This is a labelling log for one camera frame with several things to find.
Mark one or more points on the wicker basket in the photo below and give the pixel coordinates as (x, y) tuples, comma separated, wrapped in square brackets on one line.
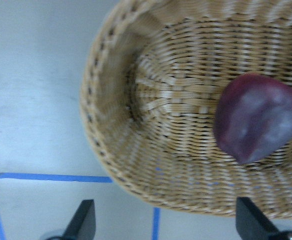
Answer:
[(151, 85)]

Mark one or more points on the dark red apple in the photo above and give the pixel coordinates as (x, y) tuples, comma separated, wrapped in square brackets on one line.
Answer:
[(253, 117)]

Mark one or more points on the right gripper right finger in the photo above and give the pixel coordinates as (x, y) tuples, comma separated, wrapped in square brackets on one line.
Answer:
[(252, 224)]

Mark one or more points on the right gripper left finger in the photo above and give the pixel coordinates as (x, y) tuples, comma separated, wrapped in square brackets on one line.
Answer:
[(83, 223)]

